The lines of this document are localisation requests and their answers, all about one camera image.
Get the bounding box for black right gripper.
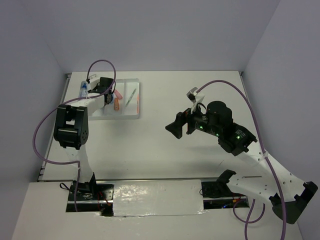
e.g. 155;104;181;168
165;99;221;138

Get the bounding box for pink translucent eraser case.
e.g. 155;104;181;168
114;90;123;100

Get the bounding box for clear bottle blue cap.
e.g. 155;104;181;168
78;81;88;99

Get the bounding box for orange eraser case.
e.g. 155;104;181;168
113;101;120;111

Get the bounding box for green pen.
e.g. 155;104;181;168
125;88;137;108

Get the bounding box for orange highlighter pen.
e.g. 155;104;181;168
136;93;140;114

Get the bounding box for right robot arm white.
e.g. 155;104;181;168
165;101;318;224

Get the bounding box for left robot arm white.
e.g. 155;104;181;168
53;77;115;200

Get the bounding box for white divided organizer tray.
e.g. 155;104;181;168
77;78;140;120

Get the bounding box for silver foil covered panel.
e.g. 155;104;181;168
113;179;204;217

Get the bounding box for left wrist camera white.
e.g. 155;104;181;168
86;74;100;88

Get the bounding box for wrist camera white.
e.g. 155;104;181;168
86;74;100;88
186;87;205;113

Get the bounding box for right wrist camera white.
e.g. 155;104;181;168
186;87;205;113

